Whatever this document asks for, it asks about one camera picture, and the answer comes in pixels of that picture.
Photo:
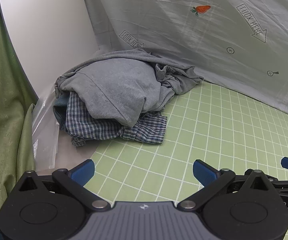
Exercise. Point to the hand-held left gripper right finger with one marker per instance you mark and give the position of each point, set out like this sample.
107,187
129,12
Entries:
204,172

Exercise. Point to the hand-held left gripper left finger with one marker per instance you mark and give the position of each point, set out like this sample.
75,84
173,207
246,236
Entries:
83,172

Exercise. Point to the grey sweatshirt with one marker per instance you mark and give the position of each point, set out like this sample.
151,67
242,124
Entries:
119,87

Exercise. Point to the blue plaid shirt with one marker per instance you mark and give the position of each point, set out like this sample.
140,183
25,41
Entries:
96,126

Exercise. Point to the clear plastic bag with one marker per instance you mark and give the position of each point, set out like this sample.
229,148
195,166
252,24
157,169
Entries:
43,135

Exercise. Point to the blue denim garment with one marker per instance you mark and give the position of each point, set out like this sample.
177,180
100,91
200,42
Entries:
60,112

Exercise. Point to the grey elastic-waist garment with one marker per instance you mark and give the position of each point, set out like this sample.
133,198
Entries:
181,82

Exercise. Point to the green curtain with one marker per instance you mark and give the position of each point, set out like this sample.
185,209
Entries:
1,105

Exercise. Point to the grey carrot-print quilt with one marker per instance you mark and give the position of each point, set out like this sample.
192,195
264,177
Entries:
184,37

